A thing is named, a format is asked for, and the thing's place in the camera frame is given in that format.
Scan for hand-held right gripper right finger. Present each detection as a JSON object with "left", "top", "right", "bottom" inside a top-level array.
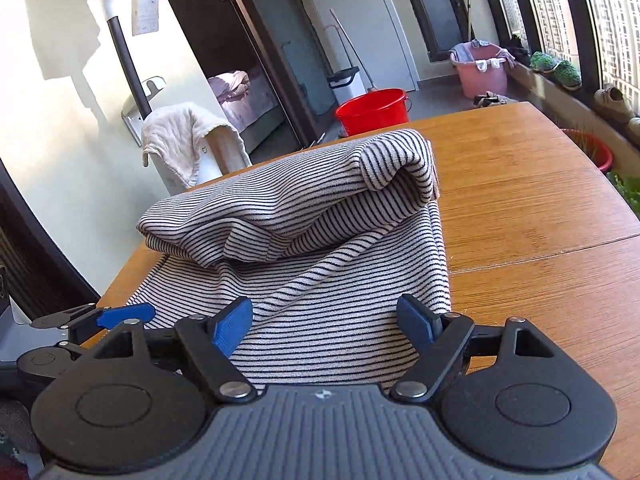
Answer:
[{"left": 390, "top": 294, "right": 556, "bottom": 403}]

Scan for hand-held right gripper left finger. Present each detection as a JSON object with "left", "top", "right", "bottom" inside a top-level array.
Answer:
[{"left": 102, "top": 296, "right": 257, "bottom": 405}]

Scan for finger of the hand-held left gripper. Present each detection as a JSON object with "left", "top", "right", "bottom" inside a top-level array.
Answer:
[{"left": 30, "top": 304, "right": 157, "bottom": 332}]

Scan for striped garment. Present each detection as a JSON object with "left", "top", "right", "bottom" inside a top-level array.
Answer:
[{"left": 125, "top": 128, "right": 453, "bottom": 393}]

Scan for white towel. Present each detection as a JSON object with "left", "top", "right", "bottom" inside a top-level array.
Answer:
[{"left": 141, "top": 101, "right": 252, "bottom": 188}]

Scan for red bucket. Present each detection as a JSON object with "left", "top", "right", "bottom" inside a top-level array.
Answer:
[{"left": 335, "top": 88, "right": 413, "bottom": 137}]

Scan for bed with pink bedding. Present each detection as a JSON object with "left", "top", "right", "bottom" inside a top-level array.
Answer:
[{"left": 207, "top": 67, "right": 281, "bottom": 153}]

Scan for brown shoes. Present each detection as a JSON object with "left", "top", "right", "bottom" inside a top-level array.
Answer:
[{"left": 472, "top": 91, "right": 511, "bottom": 108}]

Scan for white trash bin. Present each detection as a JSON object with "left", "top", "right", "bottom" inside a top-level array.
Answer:
[{"left": 327, "top": 66, "right": 362, "bottom": 111}]

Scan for red plant pot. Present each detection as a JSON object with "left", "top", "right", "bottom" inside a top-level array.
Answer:
[{"left": 560, "top": 128, "right": 613, "bottom": 173}]

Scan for pink plastic tub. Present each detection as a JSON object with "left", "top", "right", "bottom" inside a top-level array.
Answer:
[{"left": 450, "top": 40, "right": 511, "bottom": 99}]

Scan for green leafy plant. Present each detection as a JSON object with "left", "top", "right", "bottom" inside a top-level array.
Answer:
[{"left": 607, "top": 172, "right": 640, "bottom": 211}]

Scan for brown window sill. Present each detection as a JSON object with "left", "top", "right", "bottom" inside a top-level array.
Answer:
[{"left": 507, "top": 62, "right": 640, "bottom": 181}]

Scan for dark sliding door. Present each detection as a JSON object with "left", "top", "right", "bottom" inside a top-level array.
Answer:
[{"left": 150, "top": 0, "right": 331, "bottom": 153}]

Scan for broom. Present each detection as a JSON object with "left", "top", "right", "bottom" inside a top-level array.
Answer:
[{"left": 329, "top": 8, "right": 376, "bottom": 93}]

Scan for green slipper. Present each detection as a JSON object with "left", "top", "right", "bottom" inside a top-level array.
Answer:
[
  {"left": 530, "top": 51, "right": 561, "bottom": 73},
  {"left": 554, "top": 60, "right": 583, "bottom": 91}
]

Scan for black shoes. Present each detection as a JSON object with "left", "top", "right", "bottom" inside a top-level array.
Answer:
[{"left": 505, "top": 32, "right": 531, "bottom": 66}]

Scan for white paper tag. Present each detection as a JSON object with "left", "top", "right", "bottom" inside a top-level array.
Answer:
[{"left": 131, "top": 0, "right": 161, "bottom": 37}]

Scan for white door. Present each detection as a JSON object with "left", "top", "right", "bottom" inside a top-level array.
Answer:
[{"left": 295, "top": 0, "right": 418, "bottom": 92}]

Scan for small dark framed window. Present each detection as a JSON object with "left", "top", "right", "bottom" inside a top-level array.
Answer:
[{"left": 392, "top": 0, "right": 476, "bottom": 63}]

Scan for high-rise apartment buildings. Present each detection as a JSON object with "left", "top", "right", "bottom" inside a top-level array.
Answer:
[{"left": 500, "top": 0, "right": 640, "bottom": 111}]

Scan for black window frame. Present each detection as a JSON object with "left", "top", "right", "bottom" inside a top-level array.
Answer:
[{"left": 472, "top": 0, "right": 640, "bottom": 111}]

